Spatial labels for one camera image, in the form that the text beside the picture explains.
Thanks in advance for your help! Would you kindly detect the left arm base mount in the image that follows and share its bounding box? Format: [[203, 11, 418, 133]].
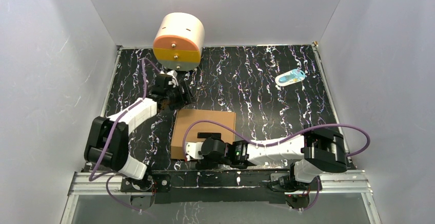
[[121, 174, 171, 210]]

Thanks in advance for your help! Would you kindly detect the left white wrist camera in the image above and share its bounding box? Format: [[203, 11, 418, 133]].
[[166, 70, 179, 88]]

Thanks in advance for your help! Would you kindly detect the round pastel drawer cabinet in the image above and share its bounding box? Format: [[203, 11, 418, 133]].
[[152, 12, 205, 71]]

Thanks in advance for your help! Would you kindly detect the aluminium front rail frame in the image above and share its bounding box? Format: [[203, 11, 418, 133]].
[[61, 169, 381, 223]]

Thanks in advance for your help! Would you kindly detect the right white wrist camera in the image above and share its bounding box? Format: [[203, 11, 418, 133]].
[[185, 142, 204, 161]]

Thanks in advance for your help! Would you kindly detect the blue white packaged item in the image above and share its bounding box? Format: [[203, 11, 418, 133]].
[[275, 69, 306, 87]]

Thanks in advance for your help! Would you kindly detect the brown cardboard box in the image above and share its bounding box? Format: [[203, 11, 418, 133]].
[[170, 109, 236, 159]]

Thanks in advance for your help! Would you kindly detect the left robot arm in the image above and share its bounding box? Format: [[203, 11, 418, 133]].
[[84, 70, 194, 191]]

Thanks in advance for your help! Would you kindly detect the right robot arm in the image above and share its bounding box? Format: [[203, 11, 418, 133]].
[[185, 127, 347, 192]]

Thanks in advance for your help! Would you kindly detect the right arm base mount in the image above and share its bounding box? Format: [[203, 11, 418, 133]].
[[267, 173, 323, 212]]

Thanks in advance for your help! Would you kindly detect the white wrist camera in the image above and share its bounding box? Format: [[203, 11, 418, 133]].
[[166, 70, 179, 88], [185, 142, 204, 161]]

